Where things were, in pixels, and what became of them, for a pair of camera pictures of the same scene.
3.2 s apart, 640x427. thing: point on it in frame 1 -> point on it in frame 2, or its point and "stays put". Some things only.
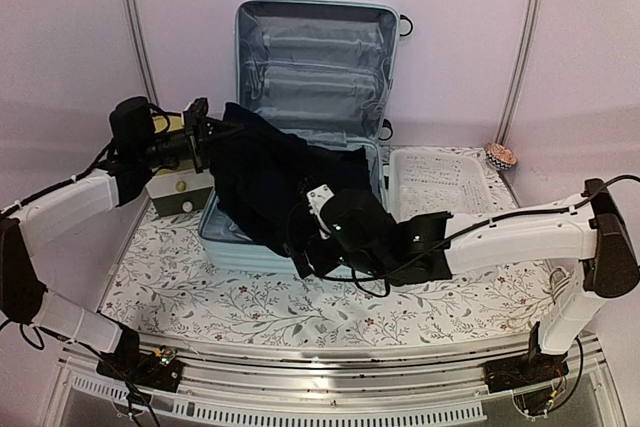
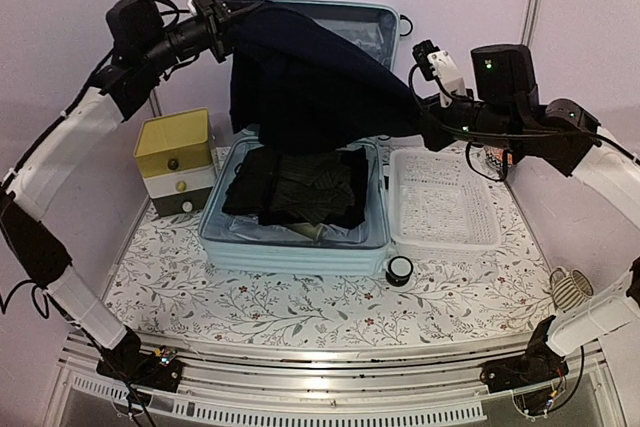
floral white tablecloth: (162, 288) stays put
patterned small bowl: (499, 156) stays put
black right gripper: (295, 249) -> (436, 136)
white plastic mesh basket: (422, 181) stays put
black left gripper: (198, 146) -> (214, 15)
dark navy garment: (263, 172) -> (305, 88)
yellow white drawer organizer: (178, 190) stays put
